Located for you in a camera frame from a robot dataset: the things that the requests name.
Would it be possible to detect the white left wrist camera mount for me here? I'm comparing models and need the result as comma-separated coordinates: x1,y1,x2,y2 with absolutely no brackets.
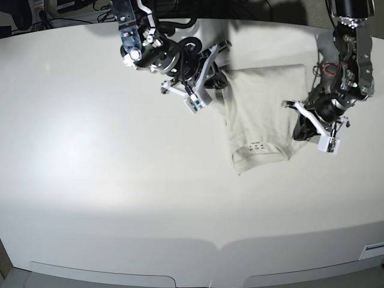
281,101,350,155

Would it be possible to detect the beige T-shirt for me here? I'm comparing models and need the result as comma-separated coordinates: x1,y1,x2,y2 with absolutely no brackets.
211,64,308,175

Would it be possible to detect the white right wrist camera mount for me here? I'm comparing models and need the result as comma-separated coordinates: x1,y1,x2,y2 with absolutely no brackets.
161,41,232,113

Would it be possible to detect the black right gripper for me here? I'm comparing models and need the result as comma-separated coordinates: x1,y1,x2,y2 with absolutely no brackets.
173,44,228,89

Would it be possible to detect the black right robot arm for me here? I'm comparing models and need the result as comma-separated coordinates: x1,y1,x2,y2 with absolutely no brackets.
110,1,230,95

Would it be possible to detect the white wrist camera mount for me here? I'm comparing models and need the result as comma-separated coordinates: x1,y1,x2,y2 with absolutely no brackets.
161,41,232,113
281,101,350,155

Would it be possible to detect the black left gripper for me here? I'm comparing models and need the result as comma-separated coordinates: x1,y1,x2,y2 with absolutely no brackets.
301,90,345,124

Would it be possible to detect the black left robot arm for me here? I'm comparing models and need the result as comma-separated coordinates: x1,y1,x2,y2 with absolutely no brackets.
293,1,375,141

